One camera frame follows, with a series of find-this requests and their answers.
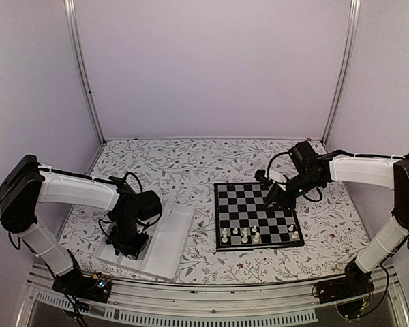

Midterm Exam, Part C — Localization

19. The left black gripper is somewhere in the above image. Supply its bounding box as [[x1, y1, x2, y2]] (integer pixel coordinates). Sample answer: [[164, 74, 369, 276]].
[[108, 215, 149, 261]]

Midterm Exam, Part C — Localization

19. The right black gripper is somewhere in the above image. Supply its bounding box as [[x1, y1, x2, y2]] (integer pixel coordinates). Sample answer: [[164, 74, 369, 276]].
[[263, 171, 322, 212]]

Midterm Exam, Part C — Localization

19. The white chess king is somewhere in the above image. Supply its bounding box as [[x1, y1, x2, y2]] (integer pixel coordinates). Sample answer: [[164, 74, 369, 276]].
[[252, 232, 260, 244]]

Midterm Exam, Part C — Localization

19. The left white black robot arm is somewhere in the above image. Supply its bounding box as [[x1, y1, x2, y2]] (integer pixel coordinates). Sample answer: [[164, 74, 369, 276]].
[[0, 155, 162, 296]]

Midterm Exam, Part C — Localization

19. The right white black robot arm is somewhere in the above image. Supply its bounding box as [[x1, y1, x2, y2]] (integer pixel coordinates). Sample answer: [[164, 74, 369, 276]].
[[255, 141, 409, 297]]

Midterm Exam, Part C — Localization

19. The pile of black chess pieces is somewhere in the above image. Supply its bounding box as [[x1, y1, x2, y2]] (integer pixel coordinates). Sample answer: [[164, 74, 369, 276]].
[[104, 233, 120, 256]]

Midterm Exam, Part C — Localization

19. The black silver chess board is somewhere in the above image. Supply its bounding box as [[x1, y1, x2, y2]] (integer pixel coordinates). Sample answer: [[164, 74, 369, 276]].
[[214, 183, 305, 252]]

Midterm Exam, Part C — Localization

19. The white plastic compartment tray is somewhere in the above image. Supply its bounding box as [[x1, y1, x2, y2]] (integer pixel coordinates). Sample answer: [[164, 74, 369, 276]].
[[95, 202, 195, 281]]

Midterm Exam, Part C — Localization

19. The floral patterned table mat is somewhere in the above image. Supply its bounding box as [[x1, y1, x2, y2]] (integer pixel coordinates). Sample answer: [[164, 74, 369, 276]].
[[54, 137, 374, 285]]

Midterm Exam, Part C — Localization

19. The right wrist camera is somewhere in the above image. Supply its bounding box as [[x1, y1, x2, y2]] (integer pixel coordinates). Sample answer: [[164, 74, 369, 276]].
[[254, 170, 288, 191]]

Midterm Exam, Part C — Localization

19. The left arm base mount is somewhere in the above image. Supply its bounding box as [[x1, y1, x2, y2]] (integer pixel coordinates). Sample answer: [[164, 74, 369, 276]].
[[52, 271, 112, 303]]

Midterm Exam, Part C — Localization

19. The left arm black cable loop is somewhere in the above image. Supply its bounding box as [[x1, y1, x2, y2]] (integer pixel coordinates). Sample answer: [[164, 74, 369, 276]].
[[122, 172, 144, 193]]

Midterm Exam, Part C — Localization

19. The front aluminium rail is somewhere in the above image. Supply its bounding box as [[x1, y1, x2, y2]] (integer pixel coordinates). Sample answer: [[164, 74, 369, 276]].
[[16, 264, 409, 326]]

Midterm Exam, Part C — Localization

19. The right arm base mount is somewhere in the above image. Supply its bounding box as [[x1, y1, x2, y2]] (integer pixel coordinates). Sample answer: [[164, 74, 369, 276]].
[[312, 275, 374, 320]]

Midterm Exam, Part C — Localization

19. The right aluminium frame post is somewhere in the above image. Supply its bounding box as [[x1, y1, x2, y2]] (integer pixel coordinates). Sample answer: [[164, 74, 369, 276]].
[[321, 0, 361, 147]]

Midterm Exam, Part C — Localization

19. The aluminium frame post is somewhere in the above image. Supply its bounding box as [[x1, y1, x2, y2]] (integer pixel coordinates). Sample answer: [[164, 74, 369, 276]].
[[63, 0, 106, 146], [321, 0, 361, 147]]

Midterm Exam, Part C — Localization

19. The left aluminium frame post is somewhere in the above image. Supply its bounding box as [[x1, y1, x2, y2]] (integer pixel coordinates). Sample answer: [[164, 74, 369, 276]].
[[63, 0, 106, 146]]

